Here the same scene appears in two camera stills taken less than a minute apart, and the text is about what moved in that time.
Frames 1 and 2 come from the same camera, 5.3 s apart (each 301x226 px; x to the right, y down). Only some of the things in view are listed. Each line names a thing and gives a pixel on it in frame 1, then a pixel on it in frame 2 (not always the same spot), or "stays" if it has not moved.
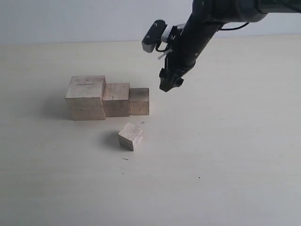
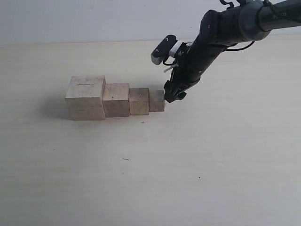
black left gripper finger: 167,76 to 170,91
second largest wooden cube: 116,100 stays
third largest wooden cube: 138,102 stays
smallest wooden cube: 130,135 to 156,100
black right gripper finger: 173,80 to 178,94
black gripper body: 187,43 to 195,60
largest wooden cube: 85,97 stays
